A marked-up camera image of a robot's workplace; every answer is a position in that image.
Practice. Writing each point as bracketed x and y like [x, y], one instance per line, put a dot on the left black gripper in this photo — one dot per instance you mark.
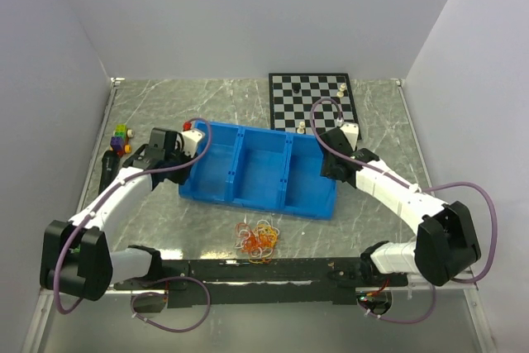
[182, 177]

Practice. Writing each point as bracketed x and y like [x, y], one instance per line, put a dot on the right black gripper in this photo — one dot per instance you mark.
[326, 169]

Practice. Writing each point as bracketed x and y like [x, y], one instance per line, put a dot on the blue three-compartment plastic bin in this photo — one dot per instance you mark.
[263, 170]

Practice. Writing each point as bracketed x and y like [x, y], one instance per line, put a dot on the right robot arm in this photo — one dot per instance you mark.
[445, 241]

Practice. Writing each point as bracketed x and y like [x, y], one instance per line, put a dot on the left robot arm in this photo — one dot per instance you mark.
[76, 258]

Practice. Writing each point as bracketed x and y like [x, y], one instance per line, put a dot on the colourful toy block car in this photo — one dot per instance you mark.
[120, 140]

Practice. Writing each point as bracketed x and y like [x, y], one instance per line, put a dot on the white chess piece near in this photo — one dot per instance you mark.
[301, 129]

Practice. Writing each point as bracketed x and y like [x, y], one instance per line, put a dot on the white chess piece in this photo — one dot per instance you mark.
[341, 90]
[301, 129]

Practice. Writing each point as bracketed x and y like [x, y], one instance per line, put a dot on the white chess piece far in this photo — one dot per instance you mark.
[341, 90]

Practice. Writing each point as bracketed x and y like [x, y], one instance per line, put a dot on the black chess pawn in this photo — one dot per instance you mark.
[296, 88]

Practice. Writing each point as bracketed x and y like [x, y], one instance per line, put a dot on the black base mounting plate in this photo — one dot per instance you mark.
[298, 280]

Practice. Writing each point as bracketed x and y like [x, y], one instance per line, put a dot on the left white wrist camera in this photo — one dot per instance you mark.
[191, 140]

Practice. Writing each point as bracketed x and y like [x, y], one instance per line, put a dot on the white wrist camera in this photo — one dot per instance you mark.
[352, 133]
[191, 140]

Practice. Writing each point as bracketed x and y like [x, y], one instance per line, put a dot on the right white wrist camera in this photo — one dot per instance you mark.
[352, 133]

